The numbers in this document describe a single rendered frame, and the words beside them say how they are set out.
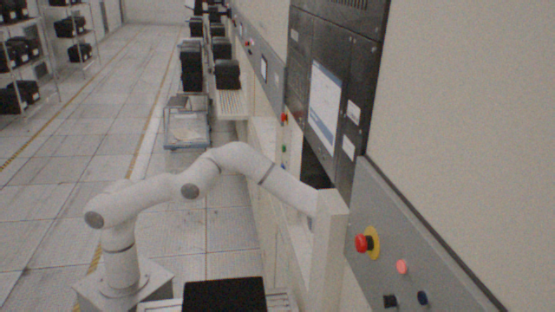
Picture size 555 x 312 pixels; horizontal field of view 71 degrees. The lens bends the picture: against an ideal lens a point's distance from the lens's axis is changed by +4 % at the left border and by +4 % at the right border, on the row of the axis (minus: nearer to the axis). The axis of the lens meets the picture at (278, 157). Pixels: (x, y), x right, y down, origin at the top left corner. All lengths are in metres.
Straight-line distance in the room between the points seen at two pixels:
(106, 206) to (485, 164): 1.19
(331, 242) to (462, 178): 0.48
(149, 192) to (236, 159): 0.34
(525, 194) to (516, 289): 0.11
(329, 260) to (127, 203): 0.74
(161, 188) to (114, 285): 0.52
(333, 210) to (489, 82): 0.52
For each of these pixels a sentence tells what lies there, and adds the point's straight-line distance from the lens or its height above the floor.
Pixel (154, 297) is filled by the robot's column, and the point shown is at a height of 0.71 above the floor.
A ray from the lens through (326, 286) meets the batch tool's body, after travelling 1.08.
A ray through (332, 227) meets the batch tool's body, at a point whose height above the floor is 1.36.
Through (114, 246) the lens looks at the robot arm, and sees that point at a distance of 1.58.
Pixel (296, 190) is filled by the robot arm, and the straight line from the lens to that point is 1.20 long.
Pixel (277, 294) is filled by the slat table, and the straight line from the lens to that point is 1.63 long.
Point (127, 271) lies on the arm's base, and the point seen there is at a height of 0.85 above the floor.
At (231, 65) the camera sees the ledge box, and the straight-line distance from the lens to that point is 3.99.
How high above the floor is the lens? 1.92
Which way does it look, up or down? 26 degrees down
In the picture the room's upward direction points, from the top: 3 degrees clockwise
